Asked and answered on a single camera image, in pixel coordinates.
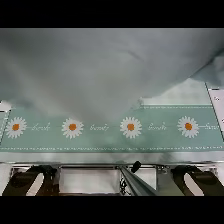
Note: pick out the pale grey T-shirt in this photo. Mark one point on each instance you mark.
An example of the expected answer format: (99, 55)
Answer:
(100, 66)

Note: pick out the silver frame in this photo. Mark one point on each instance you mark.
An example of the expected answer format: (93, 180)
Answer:
(140, 187)

